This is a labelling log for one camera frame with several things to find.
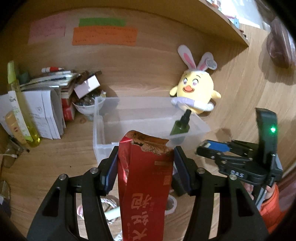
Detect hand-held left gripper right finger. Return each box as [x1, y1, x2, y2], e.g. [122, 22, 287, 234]
[173, 146, 270, 241]

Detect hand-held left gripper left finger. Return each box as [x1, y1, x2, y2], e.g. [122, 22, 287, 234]
[26, 146, 121, 241]

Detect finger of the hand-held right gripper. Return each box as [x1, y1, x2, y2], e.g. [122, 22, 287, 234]
[203, 140, 260, 154]
[196, 145, 223, 164]

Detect red foil packet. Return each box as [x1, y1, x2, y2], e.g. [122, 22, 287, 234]
[117, 130, 174, 241]

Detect white tape roll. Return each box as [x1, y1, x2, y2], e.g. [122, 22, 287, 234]
[165, 195, 178, 216]

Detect green spray bottle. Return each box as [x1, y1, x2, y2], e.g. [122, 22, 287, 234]
[169, 109, 192, 137]

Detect clear plastic storage box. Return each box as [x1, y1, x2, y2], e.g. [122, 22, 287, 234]
[92, 96, 211, 164]

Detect person's right forearm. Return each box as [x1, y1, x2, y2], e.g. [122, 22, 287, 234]
[259, 185, 282, 235]

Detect person's right hand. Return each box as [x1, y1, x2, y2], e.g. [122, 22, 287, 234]
[244, 182, 277, 201]

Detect yellow chick plush toy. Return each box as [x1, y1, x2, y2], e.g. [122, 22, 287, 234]
[169, 45, 221, 115]

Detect white bowl of trinkets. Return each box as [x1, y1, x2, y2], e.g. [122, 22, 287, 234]
[72, 91, 107, 122]

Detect red carton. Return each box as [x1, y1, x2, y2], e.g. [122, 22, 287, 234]
[61, 88, 77, 121]

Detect small open cardboard box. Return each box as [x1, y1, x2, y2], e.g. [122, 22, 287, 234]
[73, 71, 102, 99]

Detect white paper booklets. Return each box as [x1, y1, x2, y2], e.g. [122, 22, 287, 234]
[0, 89, 66, 140]

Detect brown wooden object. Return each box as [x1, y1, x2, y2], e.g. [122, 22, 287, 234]
[266, 16, 293, 69]

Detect yellow-green liquid bottle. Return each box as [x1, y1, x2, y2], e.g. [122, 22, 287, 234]
[6, 61, 41, 148]

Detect cream tube with red label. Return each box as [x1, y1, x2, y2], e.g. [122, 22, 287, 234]
[5, 111, 27, 145]

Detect stack of books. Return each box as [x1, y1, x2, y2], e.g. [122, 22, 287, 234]
[20, 70, 79, 90]

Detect wooden shelf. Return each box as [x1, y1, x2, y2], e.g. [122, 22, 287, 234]
[201, 0, 250, 47]

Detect orange paper note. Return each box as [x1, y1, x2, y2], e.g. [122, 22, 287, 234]
[72, 26, 138, 47]

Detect green paper note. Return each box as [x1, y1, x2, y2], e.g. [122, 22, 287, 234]
[78, 17, 126, 28]

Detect pink paper note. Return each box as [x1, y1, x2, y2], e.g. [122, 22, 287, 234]
[28, 14, 66, 44]

